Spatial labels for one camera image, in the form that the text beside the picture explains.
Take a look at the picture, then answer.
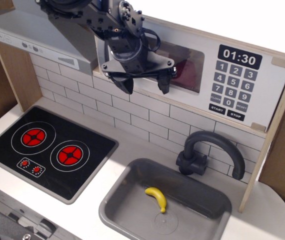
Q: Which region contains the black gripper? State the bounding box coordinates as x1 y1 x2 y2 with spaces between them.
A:
100 43 177 95

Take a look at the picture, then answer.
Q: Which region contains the white toy microwave door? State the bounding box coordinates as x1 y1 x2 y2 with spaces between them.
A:
94 18 285 133

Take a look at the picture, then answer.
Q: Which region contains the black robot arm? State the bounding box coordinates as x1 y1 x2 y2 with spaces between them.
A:
36 0 177 94

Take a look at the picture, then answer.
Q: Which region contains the red object inside microwave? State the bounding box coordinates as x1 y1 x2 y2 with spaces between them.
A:
171 60 199 92

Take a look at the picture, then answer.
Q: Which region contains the grey toy faucet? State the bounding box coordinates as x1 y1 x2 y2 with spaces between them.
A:
175 130 246 181

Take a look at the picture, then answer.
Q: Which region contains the yellow toy banana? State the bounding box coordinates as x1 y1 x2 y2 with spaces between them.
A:
144 187 167 214

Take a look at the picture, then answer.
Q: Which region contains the black toy stove top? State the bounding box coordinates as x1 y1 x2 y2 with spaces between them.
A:
0 106 119 205

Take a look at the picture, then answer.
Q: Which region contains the grey range hood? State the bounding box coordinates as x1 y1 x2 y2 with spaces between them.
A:
0 0 98 75

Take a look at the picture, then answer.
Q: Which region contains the grey toy sink basin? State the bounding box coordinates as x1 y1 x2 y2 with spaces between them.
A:
99 158 232 240

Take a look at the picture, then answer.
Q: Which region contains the grey oven control panel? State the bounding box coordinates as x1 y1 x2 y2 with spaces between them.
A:
0 191 79 240

